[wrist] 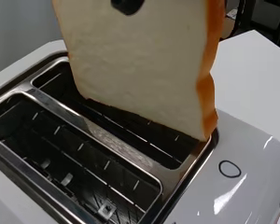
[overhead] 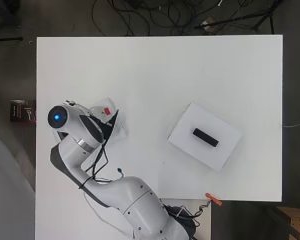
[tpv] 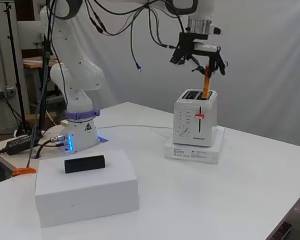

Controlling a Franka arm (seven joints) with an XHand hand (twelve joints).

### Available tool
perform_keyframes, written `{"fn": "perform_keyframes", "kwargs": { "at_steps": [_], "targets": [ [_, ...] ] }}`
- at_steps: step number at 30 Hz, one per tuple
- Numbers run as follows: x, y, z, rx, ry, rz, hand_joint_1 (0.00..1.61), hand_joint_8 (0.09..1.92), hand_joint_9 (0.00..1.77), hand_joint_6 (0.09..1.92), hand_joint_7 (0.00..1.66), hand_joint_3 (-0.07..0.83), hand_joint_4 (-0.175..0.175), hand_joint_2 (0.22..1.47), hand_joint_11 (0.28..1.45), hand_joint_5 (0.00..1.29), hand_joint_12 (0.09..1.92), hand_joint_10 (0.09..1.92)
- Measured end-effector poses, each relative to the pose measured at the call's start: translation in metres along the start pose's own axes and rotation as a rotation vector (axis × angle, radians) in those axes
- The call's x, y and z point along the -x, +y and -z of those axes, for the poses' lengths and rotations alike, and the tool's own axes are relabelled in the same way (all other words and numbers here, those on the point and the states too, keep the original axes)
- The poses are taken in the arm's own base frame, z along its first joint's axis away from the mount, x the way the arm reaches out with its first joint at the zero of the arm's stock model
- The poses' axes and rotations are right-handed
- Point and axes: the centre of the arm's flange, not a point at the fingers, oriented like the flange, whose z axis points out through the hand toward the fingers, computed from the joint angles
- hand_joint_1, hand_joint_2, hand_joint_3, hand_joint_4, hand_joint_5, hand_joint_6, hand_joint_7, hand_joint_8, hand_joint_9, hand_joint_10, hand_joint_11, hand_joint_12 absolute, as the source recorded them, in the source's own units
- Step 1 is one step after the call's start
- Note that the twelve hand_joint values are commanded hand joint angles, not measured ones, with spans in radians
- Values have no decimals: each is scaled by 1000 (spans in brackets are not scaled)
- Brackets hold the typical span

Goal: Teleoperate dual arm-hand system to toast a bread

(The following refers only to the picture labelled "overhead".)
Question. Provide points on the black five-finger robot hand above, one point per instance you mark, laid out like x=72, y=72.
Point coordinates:
x=112, y=120

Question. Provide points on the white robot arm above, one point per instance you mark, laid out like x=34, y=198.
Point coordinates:
x=136, y=200

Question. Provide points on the black holder block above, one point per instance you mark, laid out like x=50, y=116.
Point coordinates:
x=206, y=137

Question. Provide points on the orange clamp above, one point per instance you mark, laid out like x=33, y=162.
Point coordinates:
x=213, y=199

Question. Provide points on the white hanging sheet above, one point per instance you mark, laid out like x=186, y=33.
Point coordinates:
x=6, y=193

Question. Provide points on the wooden box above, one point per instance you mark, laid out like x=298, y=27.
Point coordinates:
x=295, y=221

